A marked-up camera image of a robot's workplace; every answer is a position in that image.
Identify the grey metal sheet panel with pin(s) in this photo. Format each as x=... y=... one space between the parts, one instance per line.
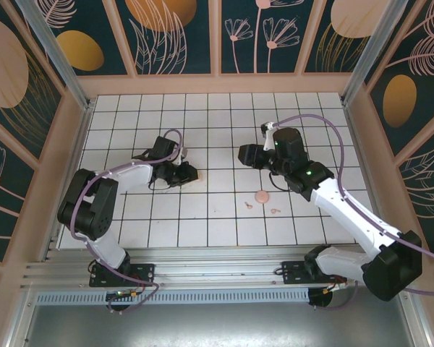
x=217 y=325

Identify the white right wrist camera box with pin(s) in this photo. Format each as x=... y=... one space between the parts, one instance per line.
x=267 y=126

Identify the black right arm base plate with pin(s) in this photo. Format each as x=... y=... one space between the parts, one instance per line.
x=293 y=271

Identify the aluminium corner post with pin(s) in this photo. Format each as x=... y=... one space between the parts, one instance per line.
x=58 y=54
x=372 y=47

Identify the round pink earbud case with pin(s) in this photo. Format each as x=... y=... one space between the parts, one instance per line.
x=262 y=196

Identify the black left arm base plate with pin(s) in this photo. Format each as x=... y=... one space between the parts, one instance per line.
x=144 y=271

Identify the aluminium mounting rail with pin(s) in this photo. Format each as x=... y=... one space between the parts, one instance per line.
x=217 y=267

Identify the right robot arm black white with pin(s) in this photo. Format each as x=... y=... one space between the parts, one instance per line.
x=347 y=213

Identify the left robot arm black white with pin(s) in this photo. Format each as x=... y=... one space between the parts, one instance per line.
x=130 y=177

